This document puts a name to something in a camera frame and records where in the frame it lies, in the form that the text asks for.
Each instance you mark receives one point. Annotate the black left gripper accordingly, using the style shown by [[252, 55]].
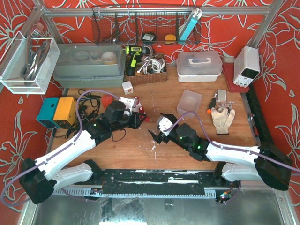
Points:
[[135, 120]]

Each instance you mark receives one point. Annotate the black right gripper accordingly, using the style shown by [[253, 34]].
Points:
[[162, 136]]

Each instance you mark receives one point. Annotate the white cube power adapter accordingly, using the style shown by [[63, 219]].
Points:
[[127, 87]]

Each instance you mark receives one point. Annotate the red book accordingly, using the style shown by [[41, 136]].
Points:
[[228, 71]]

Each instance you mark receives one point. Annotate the blue white tool in basket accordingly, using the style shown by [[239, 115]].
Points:
[[189, 24]]

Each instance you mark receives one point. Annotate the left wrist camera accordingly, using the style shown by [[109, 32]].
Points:
[[129, 102]]

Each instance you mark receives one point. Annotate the teal box device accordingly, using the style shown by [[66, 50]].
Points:
[[47, 112]]

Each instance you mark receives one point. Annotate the red spring front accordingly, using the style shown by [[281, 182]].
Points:
[[141, 110]]

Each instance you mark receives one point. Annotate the translucent plastic spring bin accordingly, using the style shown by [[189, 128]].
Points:
[[189, 101]]

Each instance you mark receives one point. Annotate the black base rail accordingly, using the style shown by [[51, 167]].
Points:
[[154, 183]]

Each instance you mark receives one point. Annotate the white work glove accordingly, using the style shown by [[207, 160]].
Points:
[[222, 119]]

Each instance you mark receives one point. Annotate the yellow tape measure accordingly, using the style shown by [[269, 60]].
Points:
[[170, 39]]

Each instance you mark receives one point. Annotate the woven wicker basket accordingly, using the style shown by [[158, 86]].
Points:
[[148, 78]]

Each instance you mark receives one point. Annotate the white bench power supply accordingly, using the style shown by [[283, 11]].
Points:
[[246, 66]]

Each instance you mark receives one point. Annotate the clear acrylic wall bin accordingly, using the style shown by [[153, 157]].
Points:
[[28, 64]]

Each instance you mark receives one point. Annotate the green black cordless drill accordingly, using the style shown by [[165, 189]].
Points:
[[135, 53]]

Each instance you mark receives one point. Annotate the black wire wall basket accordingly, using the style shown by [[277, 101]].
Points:
[[125, 23]]

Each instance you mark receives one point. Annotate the white clear-lid storage box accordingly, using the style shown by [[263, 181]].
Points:
[[198, 66]]

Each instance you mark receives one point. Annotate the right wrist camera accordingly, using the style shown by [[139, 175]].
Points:
[[163, 124]]

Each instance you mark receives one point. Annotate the small grey metal box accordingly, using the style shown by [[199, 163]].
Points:
[[221, 95]]

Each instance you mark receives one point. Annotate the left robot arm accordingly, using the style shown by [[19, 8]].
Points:
[[42, 176]]

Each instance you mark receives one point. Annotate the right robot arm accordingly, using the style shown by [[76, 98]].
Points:
[[258, 163]]

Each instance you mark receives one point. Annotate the yellow box device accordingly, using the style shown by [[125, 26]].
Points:
[[64, 115]]

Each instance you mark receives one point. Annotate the red cube block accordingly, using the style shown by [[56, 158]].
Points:
[[106, 100]]

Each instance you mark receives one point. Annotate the grey plastic toolbox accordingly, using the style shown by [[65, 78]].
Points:
[[87, 65]]

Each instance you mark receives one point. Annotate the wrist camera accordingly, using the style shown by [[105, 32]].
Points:
[[163, 124], [129, 102]]

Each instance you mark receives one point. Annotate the white peg fixture base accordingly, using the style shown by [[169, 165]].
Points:
[[136, 106]]

